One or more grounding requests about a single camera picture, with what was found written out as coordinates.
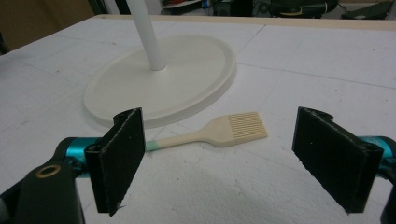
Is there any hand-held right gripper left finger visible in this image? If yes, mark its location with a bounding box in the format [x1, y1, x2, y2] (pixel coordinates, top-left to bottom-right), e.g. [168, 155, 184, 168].
[84, 106, 147, 217]

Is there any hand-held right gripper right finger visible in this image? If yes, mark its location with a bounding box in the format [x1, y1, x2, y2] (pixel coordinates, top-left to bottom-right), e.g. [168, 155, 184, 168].
[291, 106, 385, 215]

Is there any white hook rack stand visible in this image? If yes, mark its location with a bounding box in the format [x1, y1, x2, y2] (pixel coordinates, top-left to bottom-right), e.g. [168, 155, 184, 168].
[82, 0, 237, 129]

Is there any cream silicone brush green handle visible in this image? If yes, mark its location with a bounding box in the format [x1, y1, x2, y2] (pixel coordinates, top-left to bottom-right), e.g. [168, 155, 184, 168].
[145, 111, 269, 153]

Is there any white grid paper mat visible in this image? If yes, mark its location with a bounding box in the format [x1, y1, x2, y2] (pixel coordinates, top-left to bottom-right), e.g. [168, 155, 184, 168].
[0, 13, 396, 224]

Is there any wooden table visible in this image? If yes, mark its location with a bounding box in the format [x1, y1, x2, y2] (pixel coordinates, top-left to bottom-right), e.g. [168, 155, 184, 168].
[92, 13, 396, 32]

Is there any black bag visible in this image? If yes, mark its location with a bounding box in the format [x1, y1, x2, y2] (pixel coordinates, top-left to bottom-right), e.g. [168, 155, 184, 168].
[269, 0, 339, 18]

